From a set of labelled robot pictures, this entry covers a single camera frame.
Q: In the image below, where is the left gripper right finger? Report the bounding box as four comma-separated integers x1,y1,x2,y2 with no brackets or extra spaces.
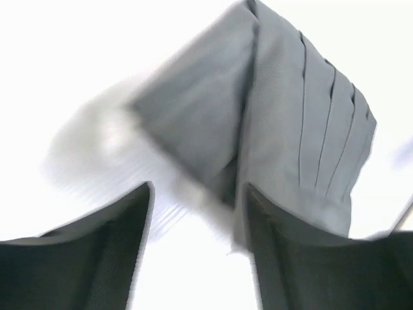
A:
245,185,412,310

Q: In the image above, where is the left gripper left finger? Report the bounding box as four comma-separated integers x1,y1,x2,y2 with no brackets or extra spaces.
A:
1,182,152,310

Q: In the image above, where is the grey pleated skirt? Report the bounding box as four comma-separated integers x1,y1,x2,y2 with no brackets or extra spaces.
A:
132,1,376,248

